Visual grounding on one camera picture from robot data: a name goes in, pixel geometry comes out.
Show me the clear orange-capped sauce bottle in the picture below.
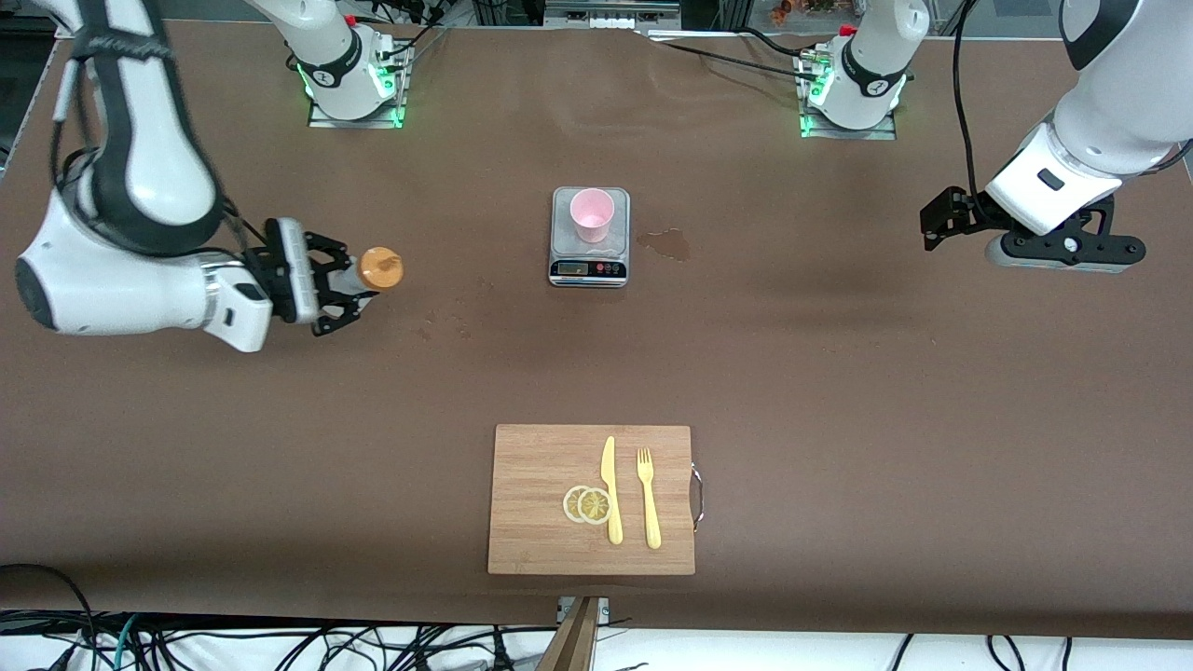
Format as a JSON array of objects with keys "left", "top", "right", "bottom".
[{"left": 326, "top": 246, "right": 405, "bottom": 297}]

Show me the pink plastic cup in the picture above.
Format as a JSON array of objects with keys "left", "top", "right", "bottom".
[{"left": 570, "top": 187, "right": 616, "bottom": 245}]

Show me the table cover sheet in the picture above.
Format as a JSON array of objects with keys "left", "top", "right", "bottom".
[{"left": 0, "top": 17, "right": 1193, "bottom": 640}]

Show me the wooden cutting board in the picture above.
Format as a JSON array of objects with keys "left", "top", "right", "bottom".
[{"left": 487, "top": 424, "right": 706, "bottom": 576}]

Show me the silver digital kitchen scale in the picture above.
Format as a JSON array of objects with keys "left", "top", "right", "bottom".
[{"left": 548, "top": 186, "right": 632, "bottom": 289}]

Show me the yellow plastic knife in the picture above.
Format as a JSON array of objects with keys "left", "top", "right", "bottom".
[{"left": 601, "top": 435, "right": 624, "bottom": 546}]

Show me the white power strip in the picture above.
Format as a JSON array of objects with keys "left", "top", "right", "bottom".
[{"left": 545, "top": 0, "right": 683, "bottom": 31}]

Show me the yellow plastic fork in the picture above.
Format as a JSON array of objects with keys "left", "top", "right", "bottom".
[{"left": 637, "top": 447, "right": 663, "bottom": 550}]

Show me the wooden beam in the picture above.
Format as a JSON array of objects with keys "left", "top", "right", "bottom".
[{"left": 536, "top": 596, "right": 602, "bottom": 671}]

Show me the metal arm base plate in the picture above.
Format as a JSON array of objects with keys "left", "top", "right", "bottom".
[
  {"left": 800, "top": 110, "right": 898, "bottom": 142},
  {"left": 308, "top": 89, "right": 408, "bottom": 130}
]

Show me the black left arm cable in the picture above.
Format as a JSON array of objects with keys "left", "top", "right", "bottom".
[{"left": 950, "top": 0, "right": 984, "bottom": 201}]

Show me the black looped floor cable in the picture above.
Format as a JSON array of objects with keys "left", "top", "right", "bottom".
[{"left": 0, "top": 563, "right": 94, "bottom": 649}]

